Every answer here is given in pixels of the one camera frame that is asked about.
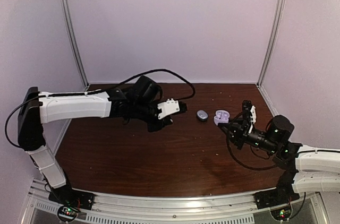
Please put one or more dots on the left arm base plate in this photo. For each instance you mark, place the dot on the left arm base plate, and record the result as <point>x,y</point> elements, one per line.
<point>74,198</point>

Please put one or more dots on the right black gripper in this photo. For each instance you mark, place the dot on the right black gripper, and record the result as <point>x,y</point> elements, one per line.
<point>237,129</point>

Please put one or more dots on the aluminium frame post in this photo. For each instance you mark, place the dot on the aluminium frame post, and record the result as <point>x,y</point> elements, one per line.
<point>73,42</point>
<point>280,4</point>

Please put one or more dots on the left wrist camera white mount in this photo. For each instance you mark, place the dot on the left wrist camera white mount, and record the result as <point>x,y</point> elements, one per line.
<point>170,107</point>

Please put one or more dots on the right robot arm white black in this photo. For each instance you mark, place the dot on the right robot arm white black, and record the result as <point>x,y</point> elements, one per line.
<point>307,169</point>

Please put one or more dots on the right aluminium frame post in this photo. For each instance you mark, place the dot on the right aluminium frame post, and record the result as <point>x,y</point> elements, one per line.
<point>280,4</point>

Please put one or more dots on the grey-purple earbud charging case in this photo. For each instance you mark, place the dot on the grey-purple earbud charging case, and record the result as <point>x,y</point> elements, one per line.
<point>202,115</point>

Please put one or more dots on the left aluminium frame post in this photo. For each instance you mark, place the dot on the left aluminium frame post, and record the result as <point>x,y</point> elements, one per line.
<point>73,42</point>

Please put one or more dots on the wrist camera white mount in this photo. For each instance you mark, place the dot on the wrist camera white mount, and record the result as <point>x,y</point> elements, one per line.
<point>249,115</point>
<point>170,107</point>

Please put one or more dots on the front aluminium rail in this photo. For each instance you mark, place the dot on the front aluminium rail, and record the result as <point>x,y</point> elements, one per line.
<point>233,208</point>

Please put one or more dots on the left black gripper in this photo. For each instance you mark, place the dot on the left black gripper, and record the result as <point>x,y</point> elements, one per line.
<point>152,127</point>

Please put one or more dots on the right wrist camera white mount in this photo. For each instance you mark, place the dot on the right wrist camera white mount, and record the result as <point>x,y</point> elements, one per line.
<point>249,115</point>

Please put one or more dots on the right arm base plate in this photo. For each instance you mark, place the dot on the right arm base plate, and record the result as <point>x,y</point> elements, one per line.
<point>274,197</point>

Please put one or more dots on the round lilac earbud case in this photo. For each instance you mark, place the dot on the round lilac earbud case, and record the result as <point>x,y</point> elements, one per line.
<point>218,117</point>

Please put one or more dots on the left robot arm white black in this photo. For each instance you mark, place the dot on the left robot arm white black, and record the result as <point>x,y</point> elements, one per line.
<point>136,102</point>

